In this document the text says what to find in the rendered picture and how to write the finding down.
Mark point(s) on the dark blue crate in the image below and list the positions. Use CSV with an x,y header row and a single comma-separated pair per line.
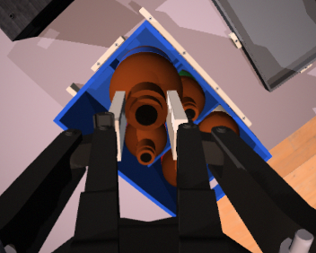
x,y
95,98

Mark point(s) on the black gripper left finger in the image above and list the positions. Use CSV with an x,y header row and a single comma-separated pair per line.
x,y
31,205

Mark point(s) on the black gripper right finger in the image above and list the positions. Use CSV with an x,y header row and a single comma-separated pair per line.
x,y
277,217

